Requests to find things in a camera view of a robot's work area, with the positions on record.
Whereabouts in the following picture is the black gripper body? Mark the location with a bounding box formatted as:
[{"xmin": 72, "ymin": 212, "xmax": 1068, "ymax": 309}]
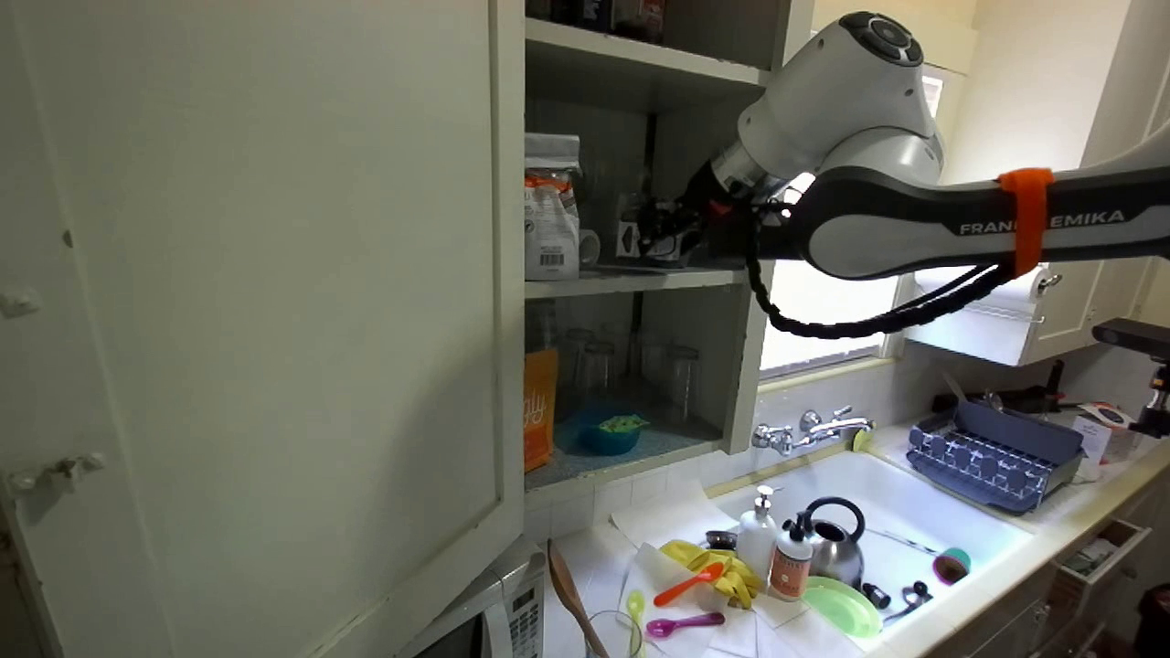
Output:
[{"xmin": 668, "ymin": 162, "xmax": 751, "ymax": 262}]

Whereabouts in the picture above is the food box on shelf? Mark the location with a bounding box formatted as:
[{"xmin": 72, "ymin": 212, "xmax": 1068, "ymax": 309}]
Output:
[{"xmin": 523, "ymin": 129, "xmax": 586, "ymax": 285}]

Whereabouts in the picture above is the white cabinet door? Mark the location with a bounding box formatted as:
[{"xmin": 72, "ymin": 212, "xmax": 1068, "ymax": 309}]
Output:
[{"xmin": 16, "ymin": 0, "xmax": 529, "ymax": 658}]

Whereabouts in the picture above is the white base cabinet with drawers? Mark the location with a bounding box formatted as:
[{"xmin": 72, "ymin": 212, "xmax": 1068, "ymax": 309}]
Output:
[{"xmin": 901, "ymin": 466, "xmax": 1170, "ymax": 658}]

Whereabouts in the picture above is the clear drinking glass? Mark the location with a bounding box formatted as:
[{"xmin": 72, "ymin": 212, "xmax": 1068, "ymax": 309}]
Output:
[
  {"xmin": 561, "ymin": 326, "xmax": 618, "ymax": 407},
  {"xmin": 643, "ymin": 345, "xmax": 711, "ymax": 430}
]

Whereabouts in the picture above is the blue bowl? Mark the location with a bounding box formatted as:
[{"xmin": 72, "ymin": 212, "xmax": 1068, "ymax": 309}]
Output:
[{"xmin": 555, "ymin": 407, "xmax": 655, "ymax": 459}]

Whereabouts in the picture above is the chrome sink faucet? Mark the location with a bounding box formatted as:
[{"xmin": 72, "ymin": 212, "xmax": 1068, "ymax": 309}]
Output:
[{"xmin": 751, "ymin": 407, "xmax": 873, "ymax": 459}]

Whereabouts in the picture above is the yellow toy item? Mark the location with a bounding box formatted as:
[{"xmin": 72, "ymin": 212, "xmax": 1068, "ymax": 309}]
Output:
[{"xmin": 655, "ymin": 538, "xmax": 762, "ymax": 614}]

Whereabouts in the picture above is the orange plastic spoon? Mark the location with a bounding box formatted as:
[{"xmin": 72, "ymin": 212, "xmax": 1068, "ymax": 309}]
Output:
[{"xmin": 650, "ymin": 559, "xmax": 732, "ymax": 611}]

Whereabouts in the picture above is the yellow-green plastic spoon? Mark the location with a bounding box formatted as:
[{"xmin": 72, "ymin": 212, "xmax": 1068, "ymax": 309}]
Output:
[{"xmin": 618, "ymin": 587, "xmax": 650, "ymax": 653}]

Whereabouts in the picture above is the white sink basin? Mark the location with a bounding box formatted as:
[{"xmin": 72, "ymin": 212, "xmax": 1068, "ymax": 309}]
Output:
[{"xmin": 705, "ymin": 448, "xmax": 1039, "ymax": 625}]

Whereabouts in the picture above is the blue dish rack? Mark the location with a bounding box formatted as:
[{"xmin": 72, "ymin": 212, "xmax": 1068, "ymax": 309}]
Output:
[{"xmin": 909, "ymin": 397, "xmax": 1091, "ymax": 519}]

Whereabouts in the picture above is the purple plastic spoon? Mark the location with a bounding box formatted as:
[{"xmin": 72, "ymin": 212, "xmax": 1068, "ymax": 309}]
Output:
[{"xmin": 643, "ymin": 611, "xmax": 727, "ymax": 642}]

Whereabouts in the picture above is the green plastic plate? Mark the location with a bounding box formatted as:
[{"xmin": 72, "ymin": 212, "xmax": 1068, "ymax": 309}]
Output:
[{"xmin": 800, "ymin": 574, "xmax": 889, "ymax": 639}]

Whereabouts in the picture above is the white microwave oven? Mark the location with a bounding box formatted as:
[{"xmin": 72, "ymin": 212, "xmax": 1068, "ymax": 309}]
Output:
[{"xmin": 405, "ymin": 550, "xmax": 553, "ymax": 658}]

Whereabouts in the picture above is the red green sponge ball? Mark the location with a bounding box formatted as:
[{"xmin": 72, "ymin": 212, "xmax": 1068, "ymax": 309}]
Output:
[{"xmin": 930, "ymin": 543, "xmax": 977, "ymax": 587}]

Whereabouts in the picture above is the small white box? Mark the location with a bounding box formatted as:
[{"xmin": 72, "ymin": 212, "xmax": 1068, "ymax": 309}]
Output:
[{"xmin": 1073, "ymin": 401, "xmax": 1136, "ymax": 466}]

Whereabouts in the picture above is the white cupboard with latches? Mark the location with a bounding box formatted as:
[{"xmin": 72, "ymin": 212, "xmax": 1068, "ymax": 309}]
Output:
[{"xmin": 0, "ymin": 0, "xmax": 177, "ymax": 658}]

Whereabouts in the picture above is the white wall cabinet with shelves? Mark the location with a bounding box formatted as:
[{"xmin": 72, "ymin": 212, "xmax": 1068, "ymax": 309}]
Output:
[{"xmin": 492, "ymin": 0, "xmax": 821, "ymax": 540}]

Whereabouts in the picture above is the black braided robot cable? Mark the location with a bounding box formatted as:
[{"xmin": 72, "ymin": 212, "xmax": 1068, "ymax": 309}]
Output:
[{"xmin": 744, "ymin": 178, "xmax": 1039, "ymax": 345}]

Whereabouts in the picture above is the orange strap on forearm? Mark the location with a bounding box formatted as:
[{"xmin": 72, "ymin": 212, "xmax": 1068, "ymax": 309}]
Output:
[{"xmin": 995, "ymin": 164, "xmax": 1058, "ymax": 281}]

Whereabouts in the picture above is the silver kettle with black handle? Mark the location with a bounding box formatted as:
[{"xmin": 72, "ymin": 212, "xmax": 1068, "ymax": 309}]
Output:
[{"xmin": 799, "ymin": 492, "xmax": 872, "ymax": 587}]

